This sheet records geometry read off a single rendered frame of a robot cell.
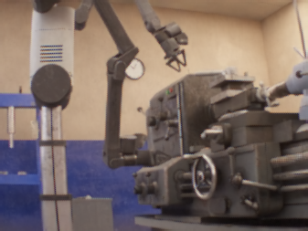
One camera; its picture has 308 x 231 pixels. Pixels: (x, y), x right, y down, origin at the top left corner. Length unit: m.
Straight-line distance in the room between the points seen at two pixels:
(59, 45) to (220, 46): 5.41
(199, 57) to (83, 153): 2.34
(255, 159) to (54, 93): 0.80
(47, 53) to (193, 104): 1.21
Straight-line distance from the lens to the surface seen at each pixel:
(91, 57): 5.98
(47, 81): 1.56
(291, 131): 1.67
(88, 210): 4.27
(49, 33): 1.61
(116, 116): 1.66
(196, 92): 2.58
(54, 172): 1.57
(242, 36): 7.18
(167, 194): 2.46
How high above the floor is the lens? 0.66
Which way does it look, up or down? 10 degrees up
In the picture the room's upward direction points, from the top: 4 degrees counter-clockwise
